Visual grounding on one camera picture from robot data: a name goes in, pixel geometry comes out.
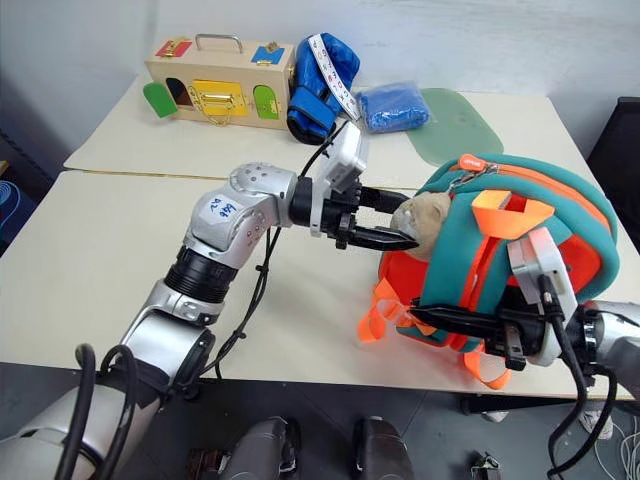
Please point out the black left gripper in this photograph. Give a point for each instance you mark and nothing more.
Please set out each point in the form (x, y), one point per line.
(340, 215)

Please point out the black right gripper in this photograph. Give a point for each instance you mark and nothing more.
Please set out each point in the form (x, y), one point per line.
(520, 332)

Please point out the beige plush toy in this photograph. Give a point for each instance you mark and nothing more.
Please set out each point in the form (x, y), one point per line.
(425, 220)

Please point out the orange and teal backpack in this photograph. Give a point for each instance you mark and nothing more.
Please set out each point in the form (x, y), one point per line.
(545, 200)

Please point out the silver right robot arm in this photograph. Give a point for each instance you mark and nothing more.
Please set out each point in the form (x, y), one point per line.
(617, 335)

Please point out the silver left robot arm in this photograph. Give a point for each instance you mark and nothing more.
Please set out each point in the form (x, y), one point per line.
(227, 225)

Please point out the wooden lock box toy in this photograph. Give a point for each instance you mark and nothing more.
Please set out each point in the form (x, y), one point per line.
(220, 85)

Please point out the blue cloth in plastic bag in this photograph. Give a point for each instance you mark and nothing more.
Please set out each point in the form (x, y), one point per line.
(395, 105)

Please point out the green translucent mat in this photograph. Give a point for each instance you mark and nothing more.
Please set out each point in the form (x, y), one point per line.
(460, 125)

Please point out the blue boxing glove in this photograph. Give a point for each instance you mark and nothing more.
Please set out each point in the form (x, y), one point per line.
(315, 95)

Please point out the small dark floor object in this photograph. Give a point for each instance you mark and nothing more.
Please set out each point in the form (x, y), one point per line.
(486, 467)

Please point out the dark rounded robot foot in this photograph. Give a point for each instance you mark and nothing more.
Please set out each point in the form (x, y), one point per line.
(262, 450)
(382, 450)

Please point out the white printed measuring tape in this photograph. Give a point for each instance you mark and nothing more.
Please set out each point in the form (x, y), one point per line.
(336, 75)

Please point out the white sneaker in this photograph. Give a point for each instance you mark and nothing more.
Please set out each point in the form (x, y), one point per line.
(597, 420)

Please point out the blue patterned object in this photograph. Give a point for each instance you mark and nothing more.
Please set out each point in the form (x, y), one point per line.
(9, 205)

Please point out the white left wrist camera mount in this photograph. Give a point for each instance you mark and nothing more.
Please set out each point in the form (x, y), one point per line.
(345, 156)

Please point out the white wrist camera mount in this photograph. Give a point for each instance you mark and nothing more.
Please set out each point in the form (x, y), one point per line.
(345, 156)
(542, 265)

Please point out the black table frame bar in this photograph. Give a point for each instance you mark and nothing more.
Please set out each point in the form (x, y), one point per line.
(485, 404)

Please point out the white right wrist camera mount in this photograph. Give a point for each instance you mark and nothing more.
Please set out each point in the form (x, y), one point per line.
(542, 265)

